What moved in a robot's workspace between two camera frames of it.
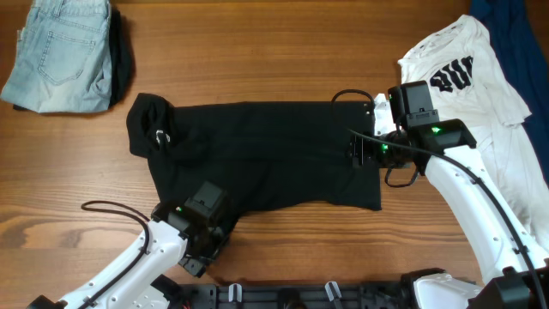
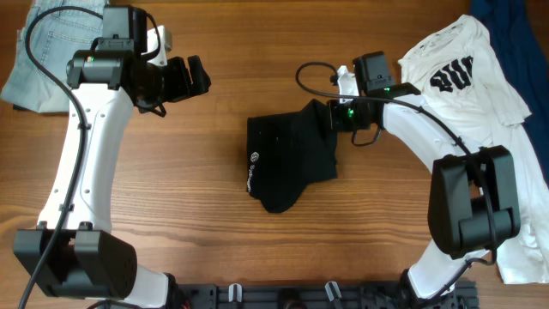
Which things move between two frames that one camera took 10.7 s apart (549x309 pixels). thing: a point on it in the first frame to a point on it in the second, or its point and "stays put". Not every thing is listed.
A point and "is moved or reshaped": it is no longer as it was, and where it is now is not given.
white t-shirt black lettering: x=462 y=66 stays put
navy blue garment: x=524 y=57 stays put
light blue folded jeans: x=63 y=59 stays put
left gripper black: x=200 y=262 to x=183 y=87
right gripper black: x=358 y=148 to x=335 y=116
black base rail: x=395 y=295 stays put
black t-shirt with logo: x=284 y=152 is moved or reshaped
